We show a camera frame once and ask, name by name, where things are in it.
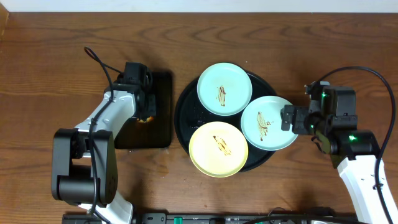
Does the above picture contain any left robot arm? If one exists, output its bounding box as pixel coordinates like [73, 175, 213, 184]
[51, 72, 153, 223]

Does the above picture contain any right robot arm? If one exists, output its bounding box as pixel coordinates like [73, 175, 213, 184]
[280, 103, 397, 223]

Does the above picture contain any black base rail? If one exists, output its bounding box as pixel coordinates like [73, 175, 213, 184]
[62, 212, 358, 224]

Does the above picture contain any mint green plate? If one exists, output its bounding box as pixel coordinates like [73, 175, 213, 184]
[241, 96, 298, 151]
[197, 63, 252, 116]

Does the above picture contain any yellow plate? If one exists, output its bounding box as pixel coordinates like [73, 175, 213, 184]
[188, 121, 249, 178]

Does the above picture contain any green and yellow sponge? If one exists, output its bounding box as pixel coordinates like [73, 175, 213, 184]
[137, 116, 154, 123]

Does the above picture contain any black rectangular water tray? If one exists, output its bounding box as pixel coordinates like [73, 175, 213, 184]
[114, 71, 173, 150]

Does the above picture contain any mint green plate top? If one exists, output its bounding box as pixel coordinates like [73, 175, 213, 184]
[197, 63, 252, 116]

